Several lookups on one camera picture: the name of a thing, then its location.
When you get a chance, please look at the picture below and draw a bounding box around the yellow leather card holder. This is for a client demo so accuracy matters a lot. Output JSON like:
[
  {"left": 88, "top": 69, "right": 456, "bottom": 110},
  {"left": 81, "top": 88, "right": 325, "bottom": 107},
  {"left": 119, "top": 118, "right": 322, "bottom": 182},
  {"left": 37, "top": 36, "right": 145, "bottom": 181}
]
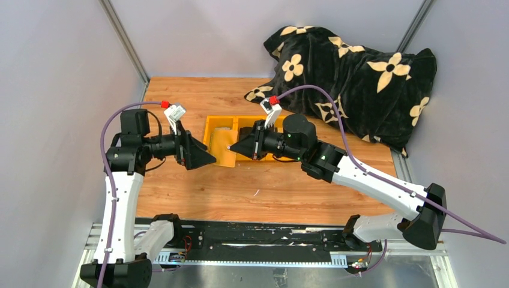
[{"left": 209, "top": 127, "right": 238, "bottom": 168}]

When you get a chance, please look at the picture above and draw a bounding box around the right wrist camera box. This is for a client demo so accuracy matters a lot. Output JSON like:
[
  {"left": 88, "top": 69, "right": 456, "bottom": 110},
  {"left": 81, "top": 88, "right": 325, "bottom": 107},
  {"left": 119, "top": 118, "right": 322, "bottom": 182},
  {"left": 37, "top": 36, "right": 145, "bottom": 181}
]
[{"left": 260, "top": 95, "right": 282, "bottom": 128}]

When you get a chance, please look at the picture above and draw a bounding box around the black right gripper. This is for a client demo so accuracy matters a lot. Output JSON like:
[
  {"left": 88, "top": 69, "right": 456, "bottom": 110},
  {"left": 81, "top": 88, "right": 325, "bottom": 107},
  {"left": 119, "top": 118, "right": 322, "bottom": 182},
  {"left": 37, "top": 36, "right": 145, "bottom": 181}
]
[{"left": 231, "top": 119, "right": 305, "bottom": 162}]

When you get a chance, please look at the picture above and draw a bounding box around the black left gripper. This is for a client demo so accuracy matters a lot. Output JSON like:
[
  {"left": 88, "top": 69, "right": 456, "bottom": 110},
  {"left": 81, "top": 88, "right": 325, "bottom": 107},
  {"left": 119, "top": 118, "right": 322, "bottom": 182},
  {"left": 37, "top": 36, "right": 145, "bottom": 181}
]
[{"left": 143, "top": 120, "right": 216, "bottom": 169}]

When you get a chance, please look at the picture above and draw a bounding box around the black card stack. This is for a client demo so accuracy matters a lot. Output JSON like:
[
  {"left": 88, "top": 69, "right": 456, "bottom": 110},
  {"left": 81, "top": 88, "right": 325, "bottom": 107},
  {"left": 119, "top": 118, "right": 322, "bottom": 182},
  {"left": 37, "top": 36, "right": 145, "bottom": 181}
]
[{"left": 238, "top": 127, "right": 256, "bottom": 145}]

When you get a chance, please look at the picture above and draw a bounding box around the aluminium frame rail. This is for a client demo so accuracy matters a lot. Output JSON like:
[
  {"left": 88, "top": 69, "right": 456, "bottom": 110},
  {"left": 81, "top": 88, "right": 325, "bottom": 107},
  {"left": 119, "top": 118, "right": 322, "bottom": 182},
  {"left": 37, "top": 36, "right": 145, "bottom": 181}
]
[{"left": 99, "top": 0, "right": 150, "bottom": 87}]

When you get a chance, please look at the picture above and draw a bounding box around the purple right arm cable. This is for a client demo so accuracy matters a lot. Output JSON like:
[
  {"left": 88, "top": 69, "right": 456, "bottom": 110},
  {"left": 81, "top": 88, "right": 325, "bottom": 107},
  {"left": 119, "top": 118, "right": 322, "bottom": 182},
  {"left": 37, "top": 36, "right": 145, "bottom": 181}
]
[{"left": 276, "top": 84, "right": 508, "bottom": 275}]

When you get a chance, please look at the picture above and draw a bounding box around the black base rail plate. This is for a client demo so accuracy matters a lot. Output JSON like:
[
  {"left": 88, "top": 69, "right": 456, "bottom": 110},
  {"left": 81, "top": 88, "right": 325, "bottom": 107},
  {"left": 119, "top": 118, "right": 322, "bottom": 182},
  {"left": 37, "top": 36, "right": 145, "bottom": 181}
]
[{"left": 155, "top": 220, "right": 383, "bottom": 268}]

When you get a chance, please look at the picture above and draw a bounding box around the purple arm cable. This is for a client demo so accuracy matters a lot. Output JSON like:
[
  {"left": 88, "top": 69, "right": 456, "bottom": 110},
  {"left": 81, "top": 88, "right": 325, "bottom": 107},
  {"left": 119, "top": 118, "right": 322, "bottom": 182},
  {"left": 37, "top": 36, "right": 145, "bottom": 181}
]
[
  {"left": 97, "top": 100, "right": 172, "bottom": 288},
  {"left": 276, "top": 84, "right": 508, "bottom": 275}
]

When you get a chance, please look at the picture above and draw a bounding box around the yellow bin with beige cards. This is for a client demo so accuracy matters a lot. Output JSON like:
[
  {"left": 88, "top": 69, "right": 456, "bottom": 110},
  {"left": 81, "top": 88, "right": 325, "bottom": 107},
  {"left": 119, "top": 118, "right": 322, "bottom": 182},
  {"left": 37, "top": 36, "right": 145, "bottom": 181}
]
[{"left": 262, "top": 116, "right": 287, "bottom": 133}]

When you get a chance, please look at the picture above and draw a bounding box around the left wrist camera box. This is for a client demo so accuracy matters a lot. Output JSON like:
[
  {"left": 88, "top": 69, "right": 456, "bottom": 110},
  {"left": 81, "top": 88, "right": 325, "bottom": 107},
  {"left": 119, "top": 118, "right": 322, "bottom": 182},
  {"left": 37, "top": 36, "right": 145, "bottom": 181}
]
[{"left": 163, "top": 103, "right": 186, "bottom": 133}]

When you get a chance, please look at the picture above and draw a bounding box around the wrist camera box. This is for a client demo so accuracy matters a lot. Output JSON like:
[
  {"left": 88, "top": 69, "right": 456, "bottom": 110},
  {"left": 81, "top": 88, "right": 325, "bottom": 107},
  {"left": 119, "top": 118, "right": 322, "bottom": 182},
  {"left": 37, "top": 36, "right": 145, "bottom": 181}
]
[
  {"left": 260, "top": 95, "right": 282, "bottom": 128},
  {"left": 163, "top": 103, "right": 186, "bottom": 133}
]

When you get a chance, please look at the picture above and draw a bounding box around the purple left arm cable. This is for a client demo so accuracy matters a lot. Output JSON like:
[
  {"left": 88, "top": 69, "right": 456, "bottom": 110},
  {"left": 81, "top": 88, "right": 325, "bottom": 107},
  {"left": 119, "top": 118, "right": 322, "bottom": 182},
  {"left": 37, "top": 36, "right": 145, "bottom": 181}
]
[{"left": 97, "top": 100, "right": 172, "bottom": 288}]

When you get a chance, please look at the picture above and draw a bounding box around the yellow bin with silver cards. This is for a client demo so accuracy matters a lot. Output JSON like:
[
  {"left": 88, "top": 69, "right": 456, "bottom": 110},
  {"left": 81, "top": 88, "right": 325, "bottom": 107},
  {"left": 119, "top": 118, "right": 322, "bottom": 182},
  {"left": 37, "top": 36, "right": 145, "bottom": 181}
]
[{"left": 203, "top": 116, "right": 238, "bottom": 152}]

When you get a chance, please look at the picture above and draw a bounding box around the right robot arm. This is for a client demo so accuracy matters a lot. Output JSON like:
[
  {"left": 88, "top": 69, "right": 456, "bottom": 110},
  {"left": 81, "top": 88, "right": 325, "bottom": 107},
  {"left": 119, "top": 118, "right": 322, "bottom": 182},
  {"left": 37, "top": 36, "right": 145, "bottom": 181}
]
[{"left": 230, "top": 114, "right": 447, "bottom": 251}]

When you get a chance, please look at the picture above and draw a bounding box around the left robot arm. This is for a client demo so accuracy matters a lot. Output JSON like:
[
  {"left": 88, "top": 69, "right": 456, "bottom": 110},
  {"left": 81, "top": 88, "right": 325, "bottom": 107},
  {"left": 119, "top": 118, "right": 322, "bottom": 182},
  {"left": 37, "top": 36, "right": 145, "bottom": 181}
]
[{"left": 79, "top": 104, "right": 216, "bottom": 287}]

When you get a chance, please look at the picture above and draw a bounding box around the yellow bin with black cards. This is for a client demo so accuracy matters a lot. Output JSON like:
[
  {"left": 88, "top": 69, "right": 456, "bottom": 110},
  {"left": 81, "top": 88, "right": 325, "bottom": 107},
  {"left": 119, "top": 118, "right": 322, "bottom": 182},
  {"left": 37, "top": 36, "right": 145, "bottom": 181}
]
[{"left": 230, "top": 120, "right": 270, "bottom": 161}]

